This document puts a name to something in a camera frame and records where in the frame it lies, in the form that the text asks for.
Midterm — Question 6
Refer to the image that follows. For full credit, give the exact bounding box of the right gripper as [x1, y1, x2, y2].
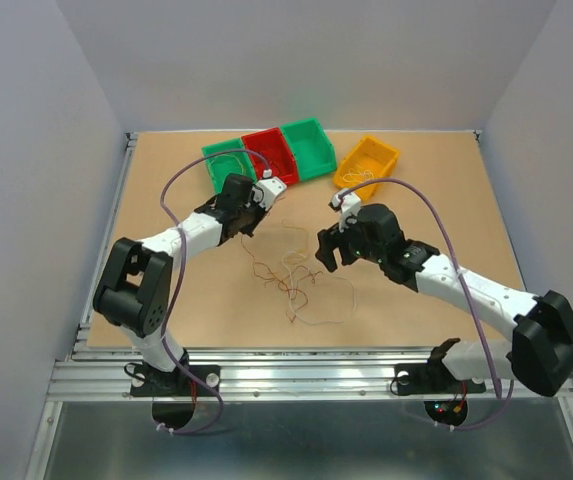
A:
[313, 210, 385, 273]

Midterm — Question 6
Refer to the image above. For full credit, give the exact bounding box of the wire bundle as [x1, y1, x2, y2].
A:
[239, 219, 325, 324]

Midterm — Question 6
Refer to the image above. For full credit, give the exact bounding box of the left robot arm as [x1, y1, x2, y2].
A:
[92, 174, 286, 394]

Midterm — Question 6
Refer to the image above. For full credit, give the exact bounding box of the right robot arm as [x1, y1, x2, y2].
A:
[315, 199, 573, 397]

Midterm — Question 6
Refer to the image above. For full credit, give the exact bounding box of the left green bin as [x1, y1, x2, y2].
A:
[202, 138, 257, 194]

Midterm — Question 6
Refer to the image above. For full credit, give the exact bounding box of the green bin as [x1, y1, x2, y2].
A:
[280, 117, 337, 182]
[202, 138, 257, 194]

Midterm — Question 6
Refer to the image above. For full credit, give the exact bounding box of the red bin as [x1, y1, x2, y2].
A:
[241, 127, 300, 186]

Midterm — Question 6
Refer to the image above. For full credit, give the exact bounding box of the right green bin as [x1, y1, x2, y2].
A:
[280, 117, 337, 182]

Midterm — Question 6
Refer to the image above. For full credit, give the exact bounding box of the yellow bin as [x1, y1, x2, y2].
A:
[333, 135, 401, 190]

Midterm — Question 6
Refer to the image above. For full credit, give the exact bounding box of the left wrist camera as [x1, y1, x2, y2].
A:
[252, 177, 287, 211]

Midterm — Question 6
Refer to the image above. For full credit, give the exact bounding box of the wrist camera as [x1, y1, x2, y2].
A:
[252, 177, 287, 211]
[329, 189, 362, 232]

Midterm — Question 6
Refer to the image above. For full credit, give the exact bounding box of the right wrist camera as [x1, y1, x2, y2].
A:
[329, 189, 362, 232]

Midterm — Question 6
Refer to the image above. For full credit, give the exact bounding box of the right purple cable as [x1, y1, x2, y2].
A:
[335, 178, 515, 434]

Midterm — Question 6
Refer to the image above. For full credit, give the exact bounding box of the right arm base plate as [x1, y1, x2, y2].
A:
[389, 363, 486, 396]

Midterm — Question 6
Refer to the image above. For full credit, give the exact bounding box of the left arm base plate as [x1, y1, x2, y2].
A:
[123, 362, 213, 398]

